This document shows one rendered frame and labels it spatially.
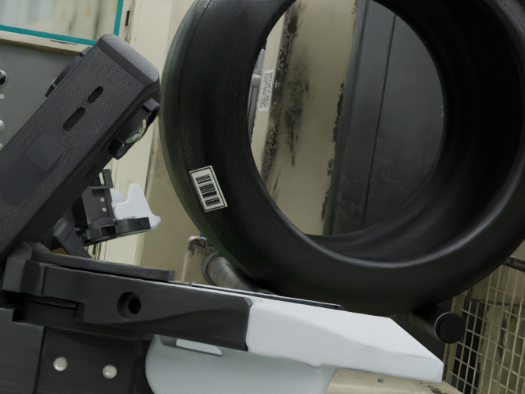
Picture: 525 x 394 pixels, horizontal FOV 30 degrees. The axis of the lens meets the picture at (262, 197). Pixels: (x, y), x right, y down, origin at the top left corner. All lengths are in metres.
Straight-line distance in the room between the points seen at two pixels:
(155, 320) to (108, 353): 0.04
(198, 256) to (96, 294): 1.38
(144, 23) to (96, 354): 4.51
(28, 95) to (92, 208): 0.97
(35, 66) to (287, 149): 0.61
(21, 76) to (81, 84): 1.73
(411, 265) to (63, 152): 1.09
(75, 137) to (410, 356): 0.14
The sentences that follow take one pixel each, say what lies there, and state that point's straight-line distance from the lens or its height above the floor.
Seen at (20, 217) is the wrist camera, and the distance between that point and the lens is 0.34.
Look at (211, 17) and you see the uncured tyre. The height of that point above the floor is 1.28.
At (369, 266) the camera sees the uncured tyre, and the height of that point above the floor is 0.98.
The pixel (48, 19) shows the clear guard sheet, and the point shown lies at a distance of 2.06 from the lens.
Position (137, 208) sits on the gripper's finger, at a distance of 1.19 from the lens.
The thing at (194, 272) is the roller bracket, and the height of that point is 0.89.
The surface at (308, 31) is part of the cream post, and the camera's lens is 1.74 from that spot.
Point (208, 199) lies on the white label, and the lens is 1.34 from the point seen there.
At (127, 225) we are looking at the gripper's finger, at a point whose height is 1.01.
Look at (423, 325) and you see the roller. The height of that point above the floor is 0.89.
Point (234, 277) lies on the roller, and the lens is 1.50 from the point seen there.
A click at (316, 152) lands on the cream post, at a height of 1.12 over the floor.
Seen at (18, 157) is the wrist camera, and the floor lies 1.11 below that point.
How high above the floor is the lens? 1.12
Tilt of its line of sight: 3 degrees down
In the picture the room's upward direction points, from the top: 9 degrees clockwise
